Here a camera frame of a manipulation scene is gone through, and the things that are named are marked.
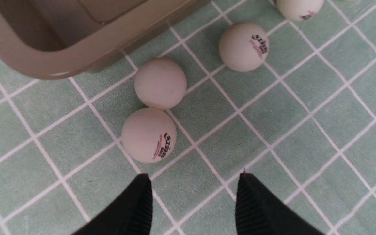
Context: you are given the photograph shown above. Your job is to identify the brown plastic storage bin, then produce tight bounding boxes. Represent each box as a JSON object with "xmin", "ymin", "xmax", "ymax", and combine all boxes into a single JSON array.
[{"xmin": 0, "ymin": 0, "xmax": 209, "ymax": 79}]

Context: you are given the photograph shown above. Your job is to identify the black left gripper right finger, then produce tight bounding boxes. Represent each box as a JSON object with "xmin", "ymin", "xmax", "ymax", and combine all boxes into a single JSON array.
[{"xmin": 235, "ymin": 173, "xmax": 323, "ymax": 235}]

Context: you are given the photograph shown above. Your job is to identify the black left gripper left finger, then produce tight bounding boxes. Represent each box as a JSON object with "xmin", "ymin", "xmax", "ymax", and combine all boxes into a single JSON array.
[{"xmin": 74, "ymin": 173, "xmax": 153, "ymax": 235}]

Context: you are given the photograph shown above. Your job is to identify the green checkered tablecloth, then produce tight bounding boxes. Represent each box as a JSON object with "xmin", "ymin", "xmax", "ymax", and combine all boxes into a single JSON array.
[{"xmin": 0, "ymin": 0, "xmax": 376, "ymax": 235}]

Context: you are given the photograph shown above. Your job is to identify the white ping-pong ball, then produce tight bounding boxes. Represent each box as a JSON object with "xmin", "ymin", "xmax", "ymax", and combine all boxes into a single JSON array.
[
  {"xmin": 275, "ymin": 0, "xmax": 325, "ymax": 21},
  {"xmin": 121, "ymin": 107, "xmax": 177, "ymax": 163},
  {"xmin": 218, "ymin": 22, "xmax": 270, "ymax": 72},
  {"xmin": 134, "ymin": 58, "xmax": 187, "ymax": 110}
]

